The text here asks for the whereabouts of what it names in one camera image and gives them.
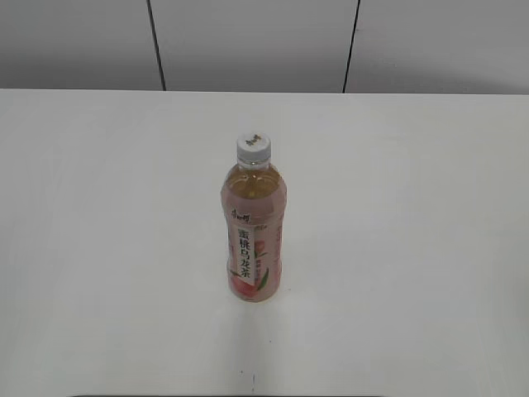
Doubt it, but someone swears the peach oolong tea bottle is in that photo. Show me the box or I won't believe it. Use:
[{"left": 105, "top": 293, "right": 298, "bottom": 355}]
[{"left": 221, "top": 161, "right": 287, "bottom": 303}]

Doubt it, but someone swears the white bottle cap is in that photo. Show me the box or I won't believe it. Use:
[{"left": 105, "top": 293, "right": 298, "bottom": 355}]
[{"left": 236, "top": 132, "right": 272, "bottom": 163}]

